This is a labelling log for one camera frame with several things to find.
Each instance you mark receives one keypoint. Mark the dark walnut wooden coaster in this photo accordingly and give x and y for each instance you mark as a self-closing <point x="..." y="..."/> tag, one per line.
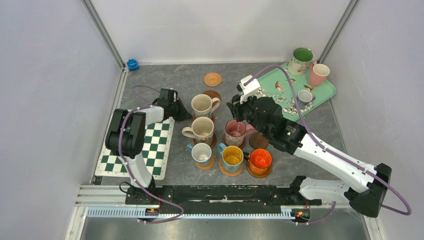
<point x="257" y="141"/>

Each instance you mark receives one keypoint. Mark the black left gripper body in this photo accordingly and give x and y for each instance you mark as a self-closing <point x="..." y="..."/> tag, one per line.
<point x="173" y="105"/>

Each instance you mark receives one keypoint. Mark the yellow inside mug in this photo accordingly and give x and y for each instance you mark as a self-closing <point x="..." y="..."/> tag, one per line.
<point x="232" y="156"/>

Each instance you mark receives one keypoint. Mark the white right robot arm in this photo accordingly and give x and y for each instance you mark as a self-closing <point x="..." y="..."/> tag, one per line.
<point x="361" y="185"/>

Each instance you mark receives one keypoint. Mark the orange mug black handle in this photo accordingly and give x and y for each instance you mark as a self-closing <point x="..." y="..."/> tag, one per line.
<point x="259" y="160"/>

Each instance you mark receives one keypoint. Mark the brown ridged wooden coaster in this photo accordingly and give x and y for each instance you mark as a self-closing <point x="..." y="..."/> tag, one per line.
<point x="258" y="176"/>

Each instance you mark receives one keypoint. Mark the blue patterned mug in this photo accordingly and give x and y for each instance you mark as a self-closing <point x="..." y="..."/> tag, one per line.
<point x="200" y="152"/>

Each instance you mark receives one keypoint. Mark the large cream mug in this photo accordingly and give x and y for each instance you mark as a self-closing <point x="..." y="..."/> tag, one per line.
<point x="204" y="106"/>

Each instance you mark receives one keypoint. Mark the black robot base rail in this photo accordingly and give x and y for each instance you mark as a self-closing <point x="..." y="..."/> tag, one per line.
<point x="219" y="199"/>

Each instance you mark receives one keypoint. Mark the small white blue mug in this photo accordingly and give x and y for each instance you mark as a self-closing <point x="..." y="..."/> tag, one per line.
<point x="304" y="97"/>

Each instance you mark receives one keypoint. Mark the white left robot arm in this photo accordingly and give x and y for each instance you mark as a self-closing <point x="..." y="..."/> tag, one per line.
<point x="126" y="132"/>

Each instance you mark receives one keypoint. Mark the light cork coaster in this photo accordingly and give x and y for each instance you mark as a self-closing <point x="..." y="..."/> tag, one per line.
<point x="212" y="79"/>

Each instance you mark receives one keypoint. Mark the blue toy block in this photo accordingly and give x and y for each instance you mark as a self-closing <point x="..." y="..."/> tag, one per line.
<point x="132" y="65"/>

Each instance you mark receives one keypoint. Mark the pink white mug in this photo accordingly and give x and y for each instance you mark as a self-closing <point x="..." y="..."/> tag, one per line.
<point x="318" y="74"/>

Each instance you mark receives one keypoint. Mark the white floral mug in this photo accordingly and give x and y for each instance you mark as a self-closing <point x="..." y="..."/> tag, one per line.
<point x="202" y="129"/>

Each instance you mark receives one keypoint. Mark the woven rattan coaster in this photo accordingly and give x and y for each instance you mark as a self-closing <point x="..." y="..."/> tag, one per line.
<point x="227" y="173"/>

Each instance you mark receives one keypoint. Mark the pink patterned mug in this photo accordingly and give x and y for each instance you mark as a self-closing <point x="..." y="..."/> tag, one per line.
<point x="236" y="132"/>

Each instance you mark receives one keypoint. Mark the brown wooden saucer coaster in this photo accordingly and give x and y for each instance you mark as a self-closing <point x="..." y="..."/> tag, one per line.
<point x="213" y="143"/>
<point x="240" y="146"/>
<point x="212" y="94"/>
<point x="212" y="117"/>

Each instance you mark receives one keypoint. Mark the light orange wooden coaster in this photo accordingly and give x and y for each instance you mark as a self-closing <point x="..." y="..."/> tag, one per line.
<point x="205" y="165"/>

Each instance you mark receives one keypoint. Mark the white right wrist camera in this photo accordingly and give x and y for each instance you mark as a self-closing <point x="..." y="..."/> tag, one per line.
<point x="248" y="87"/>

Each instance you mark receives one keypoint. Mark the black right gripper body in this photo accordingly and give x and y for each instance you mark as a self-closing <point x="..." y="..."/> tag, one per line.
<point x="238" y="108"/>

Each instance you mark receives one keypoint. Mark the green inside mug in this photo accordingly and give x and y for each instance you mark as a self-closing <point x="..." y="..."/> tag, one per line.
<point x="300" y="60"/>

